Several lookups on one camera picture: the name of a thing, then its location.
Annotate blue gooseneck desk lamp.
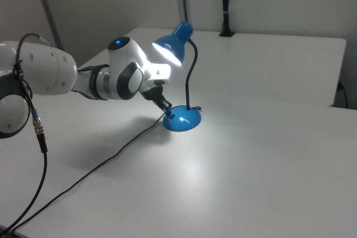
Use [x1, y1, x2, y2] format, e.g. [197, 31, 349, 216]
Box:
[151, 21, 202, 133]

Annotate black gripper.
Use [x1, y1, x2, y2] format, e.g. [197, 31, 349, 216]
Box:
[141, 84, 175, 120]

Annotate grey slim partition post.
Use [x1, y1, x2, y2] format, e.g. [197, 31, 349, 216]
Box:
[31, 0, 64, 52]

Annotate black lamp power cord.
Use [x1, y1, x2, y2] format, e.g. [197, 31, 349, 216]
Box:
[10, 105, 202, 235]

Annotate black wall socket cable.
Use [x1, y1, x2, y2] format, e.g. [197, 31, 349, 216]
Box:
[337, 81, 349, 109]

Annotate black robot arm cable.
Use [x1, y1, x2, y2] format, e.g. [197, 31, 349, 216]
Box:
[0, 33, 55, 232]

